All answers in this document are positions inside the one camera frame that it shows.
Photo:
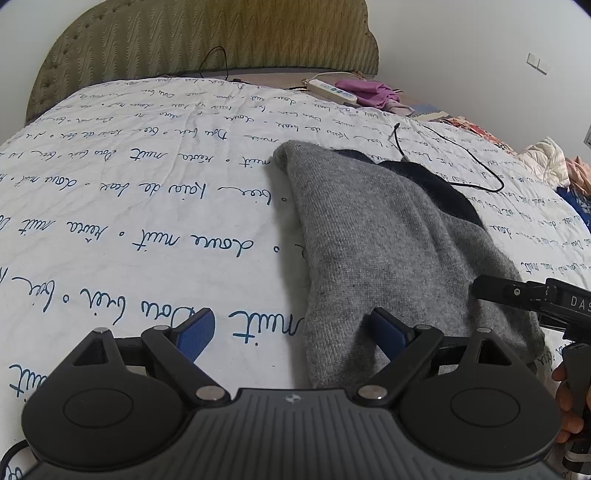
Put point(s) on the olive quilted headboard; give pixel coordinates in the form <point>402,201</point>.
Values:
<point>184,37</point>

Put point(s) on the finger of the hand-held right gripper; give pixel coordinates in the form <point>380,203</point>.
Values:
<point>503,290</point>

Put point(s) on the white quilted cloth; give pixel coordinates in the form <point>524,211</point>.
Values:
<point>545,161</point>

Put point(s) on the pale pink cloth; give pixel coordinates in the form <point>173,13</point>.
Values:
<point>399,107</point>

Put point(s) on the white script-printed bed sheet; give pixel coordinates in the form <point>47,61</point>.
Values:
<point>138,207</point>

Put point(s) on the peach cloth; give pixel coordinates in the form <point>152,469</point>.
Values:
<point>581,173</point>

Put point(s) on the grey knit sweater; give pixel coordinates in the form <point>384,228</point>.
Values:
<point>378,240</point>

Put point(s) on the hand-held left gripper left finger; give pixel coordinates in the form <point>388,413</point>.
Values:
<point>196,333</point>

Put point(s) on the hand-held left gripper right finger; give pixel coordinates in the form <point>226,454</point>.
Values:
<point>388,335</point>

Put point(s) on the white wall switch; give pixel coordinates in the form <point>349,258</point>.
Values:
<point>539,63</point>

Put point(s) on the white power strip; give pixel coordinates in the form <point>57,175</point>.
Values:
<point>328,89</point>

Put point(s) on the person's right hand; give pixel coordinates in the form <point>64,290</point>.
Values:
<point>564,401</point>

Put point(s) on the blue grey striped cloth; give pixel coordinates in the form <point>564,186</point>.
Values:
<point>429,113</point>

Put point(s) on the floral cloth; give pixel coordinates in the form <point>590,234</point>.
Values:
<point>480,134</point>

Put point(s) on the purple cloth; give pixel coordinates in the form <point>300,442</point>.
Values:
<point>369,90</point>

